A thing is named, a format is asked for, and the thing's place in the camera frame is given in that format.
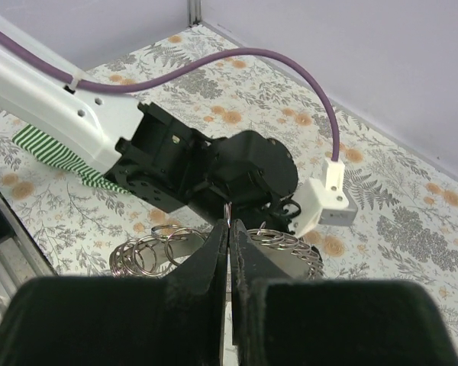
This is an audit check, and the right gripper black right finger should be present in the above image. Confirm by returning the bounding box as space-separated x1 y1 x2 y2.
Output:
228 220 458 365

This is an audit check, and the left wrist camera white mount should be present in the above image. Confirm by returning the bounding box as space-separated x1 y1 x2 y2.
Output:
289 159 358 238

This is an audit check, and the metal ring disc with keyrings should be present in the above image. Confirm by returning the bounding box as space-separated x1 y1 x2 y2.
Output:
109 224 324 280

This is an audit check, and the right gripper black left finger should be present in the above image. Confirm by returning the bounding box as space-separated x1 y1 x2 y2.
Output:
0 220 230 366

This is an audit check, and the green striped cloth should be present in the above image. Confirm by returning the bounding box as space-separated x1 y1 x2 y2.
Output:
12 124 128 194

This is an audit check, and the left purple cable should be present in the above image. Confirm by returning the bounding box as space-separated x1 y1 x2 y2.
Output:
0 21 340 163

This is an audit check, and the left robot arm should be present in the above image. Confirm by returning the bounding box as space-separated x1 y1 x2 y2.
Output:
0 17 300 233

